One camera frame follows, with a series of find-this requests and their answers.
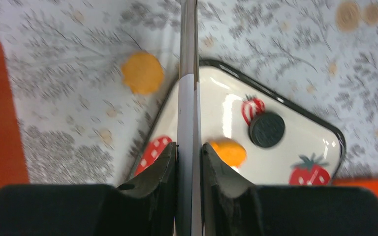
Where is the round yellow biscuit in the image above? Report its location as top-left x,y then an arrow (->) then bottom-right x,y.
121,52 -> 164,95

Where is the orange fish cookie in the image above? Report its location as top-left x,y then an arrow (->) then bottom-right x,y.
209,139 -> 247,168

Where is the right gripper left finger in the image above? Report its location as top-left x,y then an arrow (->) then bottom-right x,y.
0,142 -> 177,236

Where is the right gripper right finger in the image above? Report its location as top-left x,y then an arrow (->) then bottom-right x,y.
202,144 -> 378,236

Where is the white strawberry tray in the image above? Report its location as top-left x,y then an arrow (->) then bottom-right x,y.
128,59 -> 346,186

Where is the black sandwich cookie top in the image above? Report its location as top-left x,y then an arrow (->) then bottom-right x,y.
249,112 -> 285,148

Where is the floral table mat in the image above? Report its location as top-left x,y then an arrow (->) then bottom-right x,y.
0,0 -> 378,184

